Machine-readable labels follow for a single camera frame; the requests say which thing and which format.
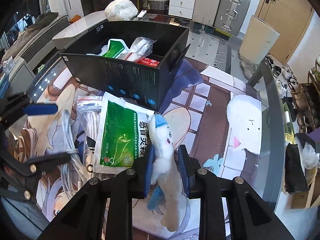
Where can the black cardboard box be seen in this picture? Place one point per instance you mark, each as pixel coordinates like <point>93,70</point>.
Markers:
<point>146,85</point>

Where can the wicker basket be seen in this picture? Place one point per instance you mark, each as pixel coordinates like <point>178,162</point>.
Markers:
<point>158,5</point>

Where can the green medicine bag in box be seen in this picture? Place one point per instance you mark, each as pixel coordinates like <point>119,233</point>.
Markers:
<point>113,49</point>

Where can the silver aluminium suitcase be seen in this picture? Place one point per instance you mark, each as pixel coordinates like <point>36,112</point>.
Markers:
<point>230,15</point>

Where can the beige suitcase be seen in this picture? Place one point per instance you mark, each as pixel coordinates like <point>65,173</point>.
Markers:
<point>205,11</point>

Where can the wooden door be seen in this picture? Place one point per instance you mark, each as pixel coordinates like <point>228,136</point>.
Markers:
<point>291,19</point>

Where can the red balloon glue bag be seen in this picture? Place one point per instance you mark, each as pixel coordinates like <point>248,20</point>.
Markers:
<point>148,62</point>

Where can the green medicine bag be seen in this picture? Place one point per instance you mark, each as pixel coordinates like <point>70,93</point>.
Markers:
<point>113,49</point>
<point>122,136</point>

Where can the white marble side table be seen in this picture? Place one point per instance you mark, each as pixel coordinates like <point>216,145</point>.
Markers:
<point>77,28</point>

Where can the white remote control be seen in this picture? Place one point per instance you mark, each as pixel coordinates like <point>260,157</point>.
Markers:
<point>142,14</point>

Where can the white plush bunny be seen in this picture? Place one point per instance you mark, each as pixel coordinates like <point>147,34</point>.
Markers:
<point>244,116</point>

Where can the grey sofa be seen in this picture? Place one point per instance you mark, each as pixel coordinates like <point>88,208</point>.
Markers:
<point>35,43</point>

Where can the shoe rack with shoes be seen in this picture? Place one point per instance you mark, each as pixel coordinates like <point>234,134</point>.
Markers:
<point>301,98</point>

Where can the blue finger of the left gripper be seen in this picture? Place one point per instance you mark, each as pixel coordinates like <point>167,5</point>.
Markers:
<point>40,108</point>
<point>50,160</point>

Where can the white blue plush toy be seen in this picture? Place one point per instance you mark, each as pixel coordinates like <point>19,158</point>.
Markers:
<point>165,175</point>

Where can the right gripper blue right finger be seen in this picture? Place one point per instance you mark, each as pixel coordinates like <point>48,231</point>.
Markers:
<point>186,171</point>

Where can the white stuffing in plastic bag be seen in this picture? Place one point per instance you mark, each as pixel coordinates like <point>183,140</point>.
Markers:
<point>120,10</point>

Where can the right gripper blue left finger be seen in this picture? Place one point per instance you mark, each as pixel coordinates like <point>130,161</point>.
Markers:
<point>148,162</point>

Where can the beige cylindrical bin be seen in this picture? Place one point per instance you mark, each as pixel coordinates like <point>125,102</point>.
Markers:
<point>258,40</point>

